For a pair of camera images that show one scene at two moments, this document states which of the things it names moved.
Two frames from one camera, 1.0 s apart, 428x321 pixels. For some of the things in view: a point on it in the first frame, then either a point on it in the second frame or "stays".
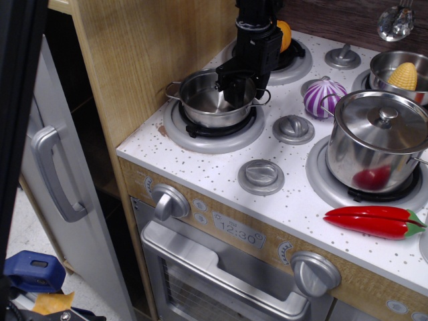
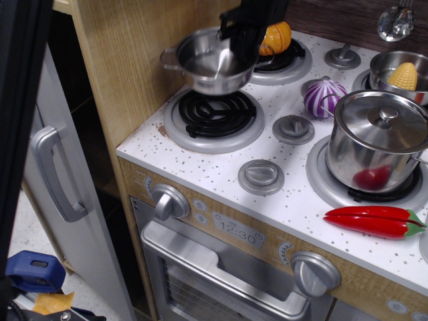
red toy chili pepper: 375,221 stays
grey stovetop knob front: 262,177 stays
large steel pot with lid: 375,139 stays
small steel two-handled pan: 204,104 -> 207,66
